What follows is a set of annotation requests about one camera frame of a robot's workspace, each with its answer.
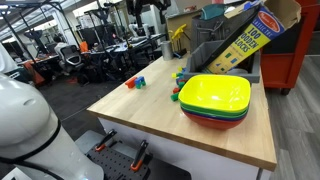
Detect green cube block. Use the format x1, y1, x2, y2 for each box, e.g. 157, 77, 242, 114
170, 93, 179, 102

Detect green plastic bowl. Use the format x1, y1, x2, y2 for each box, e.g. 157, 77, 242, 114
180, 104, 249, 117

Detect grey fabric storage bin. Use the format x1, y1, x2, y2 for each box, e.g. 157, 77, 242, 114
190, 10, 254, 52

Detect orange handled clamp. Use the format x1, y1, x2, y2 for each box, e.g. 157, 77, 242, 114
95, 129, 117, 152
130, 140, 149, 172

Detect red plastic bowl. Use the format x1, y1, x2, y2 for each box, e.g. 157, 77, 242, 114
184, 111, 244, 130

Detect left orange handled clamp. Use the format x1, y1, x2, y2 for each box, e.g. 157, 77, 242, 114
95, 129, 117, 152

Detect metal cylinder cup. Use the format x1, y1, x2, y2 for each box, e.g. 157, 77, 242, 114
161, 41, 173, 60

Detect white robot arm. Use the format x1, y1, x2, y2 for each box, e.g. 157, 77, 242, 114
0, 45, 104, 180

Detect office chair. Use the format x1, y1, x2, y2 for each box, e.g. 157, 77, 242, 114
61, 45, 82, 66

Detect wooden blocks cardboard box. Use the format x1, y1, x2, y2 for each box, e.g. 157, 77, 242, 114
198, 0, 301, 74

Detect yellow clamp tool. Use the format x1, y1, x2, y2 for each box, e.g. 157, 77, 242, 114
170, 24, 186, 59

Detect blue rectangular block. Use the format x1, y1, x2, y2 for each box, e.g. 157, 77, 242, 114
135, 76, 145, 84

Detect grey plastic bin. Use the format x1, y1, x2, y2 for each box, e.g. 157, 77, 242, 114
183, 40, 260, 83

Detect red tool cabinet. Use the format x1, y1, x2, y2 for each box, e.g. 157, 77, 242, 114
261, 0, 320, 96

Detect right orange handled clamp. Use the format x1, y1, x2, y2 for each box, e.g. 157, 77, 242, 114
130, 140, 149, 172

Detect blue plastic bowl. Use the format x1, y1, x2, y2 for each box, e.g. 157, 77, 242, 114
181, 107, 248, 121

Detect red cube block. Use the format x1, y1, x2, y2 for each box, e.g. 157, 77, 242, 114
173, 87, 180, 94

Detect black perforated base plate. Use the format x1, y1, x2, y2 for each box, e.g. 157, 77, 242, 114
86, 145, 150, 180

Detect green block behind blue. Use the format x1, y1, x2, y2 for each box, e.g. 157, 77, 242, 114
135, 81, 146, 89

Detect orange long block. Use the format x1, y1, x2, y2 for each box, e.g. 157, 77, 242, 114
125, 77, 137, 89

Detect yellow plastic bowl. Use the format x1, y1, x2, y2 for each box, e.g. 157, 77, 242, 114
178, 74, 251, 113

